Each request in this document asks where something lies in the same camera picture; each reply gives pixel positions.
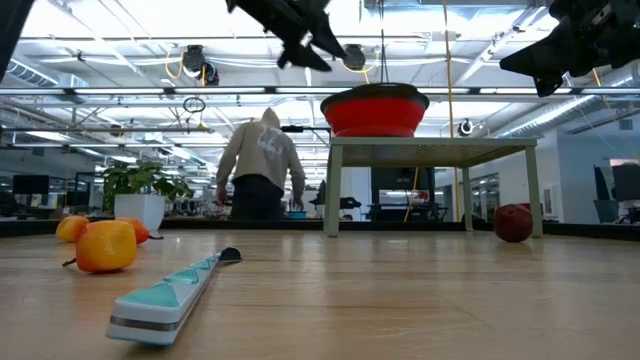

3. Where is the green plant in white pot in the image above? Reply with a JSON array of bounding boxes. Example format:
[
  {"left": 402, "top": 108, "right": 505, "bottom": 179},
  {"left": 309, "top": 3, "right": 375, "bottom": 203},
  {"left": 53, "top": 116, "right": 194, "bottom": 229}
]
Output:
[{"left": 101, "top": 159, "right": 195, "bottom": 232}]

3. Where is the black monitor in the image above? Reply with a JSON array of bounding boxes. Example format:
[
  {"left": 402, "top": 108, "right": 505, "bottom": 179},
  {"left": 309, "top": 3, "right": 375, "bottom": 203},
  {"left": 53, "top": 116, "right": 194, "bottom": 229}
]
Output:
[{"left": 12, "top": 174, "right": 51, "bottom": 196}]

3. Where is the yellow-orange blocky fruit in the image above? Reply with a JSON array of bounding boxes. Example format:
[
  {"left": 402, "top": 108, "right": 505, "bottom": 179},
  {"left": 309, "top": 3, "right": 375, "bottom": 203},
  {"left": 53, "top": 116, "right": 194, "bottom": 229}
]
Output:
[{"left": 62, "top": 220, "right": 138, "bottom": 275}]

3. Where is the person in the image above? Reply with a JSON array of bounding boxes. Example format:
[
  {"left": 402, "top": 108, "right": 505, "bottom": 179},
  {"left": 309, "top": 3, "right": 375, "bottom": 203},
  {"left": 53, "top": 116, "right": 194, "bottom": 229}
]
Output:
[{"left": 215, "top": 107, "right": 307, "bottom": 221}]

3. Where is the green perforated metal stand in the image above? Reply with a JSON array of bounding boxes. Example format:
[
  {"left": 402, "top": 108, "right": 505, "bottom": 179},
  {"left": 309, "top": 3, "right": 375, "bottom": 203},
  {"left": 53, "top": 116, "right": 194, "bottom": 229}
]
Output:
[{"left": 323, "top": 136, "right": 545, "bottom": 239}]

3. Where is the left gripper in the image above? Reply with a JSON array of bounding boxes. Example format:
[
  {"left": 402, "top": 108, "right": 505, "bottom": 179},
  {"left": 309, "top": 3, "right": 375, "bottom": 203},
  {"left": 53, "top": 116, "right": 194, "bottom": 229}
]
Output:
[{"left": 224, "top": 0, "right": 347, "bottom": 73}]

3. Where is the red collapsible bowl grey rim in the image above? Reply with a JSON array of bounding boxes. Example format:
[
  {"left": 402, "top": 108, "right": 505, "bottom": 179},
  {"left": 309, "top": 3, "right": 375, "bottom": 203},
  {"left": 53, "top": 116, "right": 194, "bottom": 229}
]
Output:
[{"left": 319, "top": 83, "right": 431, "bottom": 139}]

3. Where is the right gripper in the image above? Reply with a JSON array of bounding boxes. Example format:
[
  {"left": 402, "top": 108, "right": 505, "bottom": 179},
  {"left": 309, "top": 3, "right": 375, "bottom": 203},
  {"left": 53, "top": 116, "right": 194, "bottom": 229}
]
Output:
[{"left": 499, "top": 0, "right": 626, "bottom": 98}]

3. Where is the black aluminium table frame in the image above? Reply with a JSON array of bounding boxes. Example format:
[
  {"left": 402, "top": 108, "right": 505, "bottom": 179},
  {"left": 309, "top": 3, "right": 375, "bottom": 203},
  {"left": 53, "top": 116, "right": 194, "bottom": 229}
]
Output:
[{"left": 0, "top": 215, "right": 640, "bottom": 242}]

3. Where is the black tripod frame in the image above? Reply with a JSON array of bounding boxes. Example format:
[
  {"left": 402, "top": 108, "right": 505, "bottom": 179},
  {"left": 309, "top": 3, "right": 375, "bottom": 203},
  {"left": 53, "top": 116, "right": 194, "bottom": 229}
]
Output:
[{"left": 280, "top": 124, "right": 332, "bottom": 151}]

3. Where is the small yellow-orange fruit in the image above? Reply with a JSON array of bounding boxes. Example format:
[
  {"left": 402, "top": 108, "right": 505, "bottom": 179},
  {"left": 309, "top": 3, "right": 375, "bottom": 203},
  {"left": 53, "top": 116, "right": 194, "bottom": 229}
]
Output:
[{"left": 55, "top": 215, "right": 91, "bottom": 244}]

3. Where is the black hanging cable with loop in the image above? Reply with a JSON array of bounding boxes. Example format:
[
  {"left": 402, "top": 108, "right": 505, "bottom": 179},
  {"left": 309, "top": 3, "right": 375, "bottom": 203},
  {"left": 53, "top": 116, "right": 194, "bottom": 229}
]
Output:
[{"left": 378, "top": 0, "right": 390, "bottom": 86}]

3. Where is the small orange fruit with stem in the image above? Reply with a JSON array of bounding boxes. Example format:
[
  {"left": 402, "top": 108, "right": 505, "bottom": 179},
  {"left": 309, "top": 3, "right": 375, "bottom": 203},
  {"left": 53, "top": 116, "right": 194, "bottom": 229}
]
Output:
[{"left": 115, "top": 216, "right": 165, "bottom": 246}]

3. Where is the long ceiling light bar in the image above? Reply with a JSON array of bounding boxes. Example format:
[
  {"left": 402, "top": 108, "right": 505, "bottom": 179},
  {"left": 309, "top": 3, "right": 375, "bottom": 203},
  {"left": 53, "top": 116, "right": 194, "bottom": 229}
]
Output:
[{"left": 0, "top": 87, "right": 640, "bottom": 97}]

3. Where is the black equipment cart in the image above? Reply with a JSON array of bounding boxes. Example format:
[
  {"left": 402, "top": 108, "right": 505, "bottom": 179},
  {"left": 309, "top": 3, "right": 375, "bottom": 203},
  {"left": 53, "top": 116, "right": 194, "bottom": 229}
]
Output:
[{"left": 369, "top": 167, "right": 449, "bottom": 223}]

